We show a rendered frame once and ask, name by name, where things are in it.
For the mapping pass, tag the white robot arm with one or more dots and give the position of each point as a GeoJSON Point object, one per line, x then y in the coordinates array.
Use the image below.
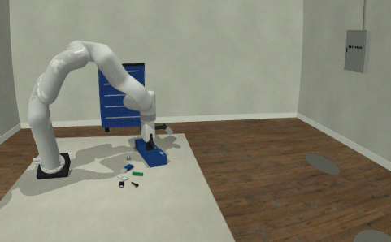
{"type": "Point", "coordinates": [47, 89]}

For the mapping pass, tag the blue three-compartment bin rack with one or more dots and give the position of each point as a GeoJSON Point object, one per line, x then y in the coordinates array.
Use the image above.
{"type": "Point", "coordinates": [156, 157]}

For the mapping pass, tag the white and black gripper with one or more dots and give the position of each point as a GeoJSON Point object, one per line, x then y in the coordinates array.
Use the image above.
{"type": "Point", "coordinates": [148, 133]}

